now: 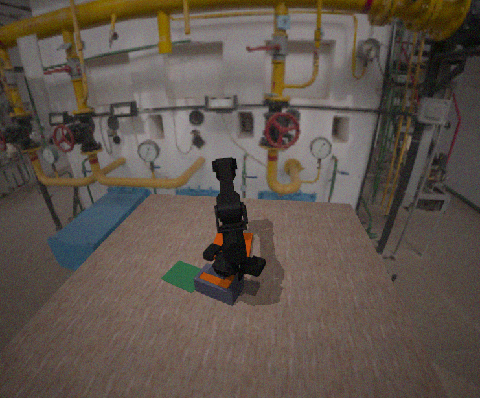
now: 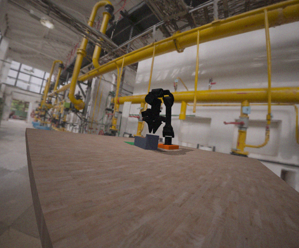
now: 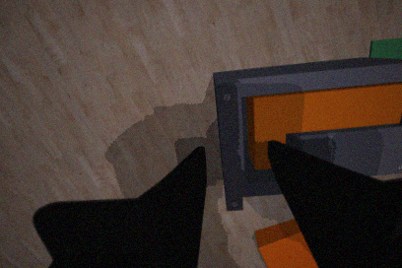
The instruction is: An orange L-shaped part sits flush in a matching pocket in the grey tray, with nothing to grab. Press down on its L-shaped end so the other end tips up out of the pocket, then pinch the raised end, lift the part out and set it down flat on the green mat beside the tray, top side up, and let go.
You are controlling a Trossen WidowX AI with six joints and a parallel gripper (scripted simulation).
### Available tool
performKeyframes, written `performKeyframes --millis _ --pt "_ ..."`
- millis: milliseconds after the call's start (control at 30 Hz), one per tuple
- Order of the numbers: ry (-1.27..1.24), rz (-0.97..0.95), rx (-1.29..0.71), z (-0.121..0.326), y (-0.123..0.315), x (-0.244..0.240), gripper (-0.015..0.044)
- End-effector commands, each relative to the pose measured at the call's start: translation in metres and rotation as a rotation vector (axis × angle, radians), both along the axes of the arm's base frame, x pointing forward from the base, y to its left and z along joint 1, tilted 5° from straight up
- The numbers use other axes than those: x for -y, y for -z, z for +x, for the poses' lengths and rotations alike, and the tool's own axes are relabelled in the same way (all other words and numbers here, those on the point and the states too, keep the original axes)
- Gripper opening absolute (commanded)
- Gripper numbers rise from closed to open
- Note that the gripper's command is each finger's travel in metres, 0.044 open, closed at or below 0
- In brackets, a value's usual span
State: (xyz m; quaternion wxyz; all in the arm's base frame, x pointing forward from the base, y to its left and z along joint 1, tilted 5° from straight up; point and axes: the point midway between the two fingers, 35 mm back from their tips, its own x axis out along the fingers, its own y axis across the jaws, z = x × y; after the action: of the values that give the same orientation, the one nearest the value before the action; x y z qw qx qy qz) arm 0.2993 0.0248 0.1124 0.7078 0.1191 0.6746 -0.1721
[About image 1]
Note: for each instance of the orange l-shaped part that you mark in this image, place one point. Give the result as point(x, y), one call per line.
point(217, 281)

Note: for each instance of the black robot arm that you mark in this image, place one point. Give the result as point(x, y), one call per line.
point(229, 211)

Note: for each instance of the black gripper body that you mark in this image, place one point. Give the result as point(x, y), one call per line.
point(253, 265)

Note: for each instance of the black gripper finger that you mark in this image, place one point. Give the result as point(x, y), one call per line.
point(241, 272)

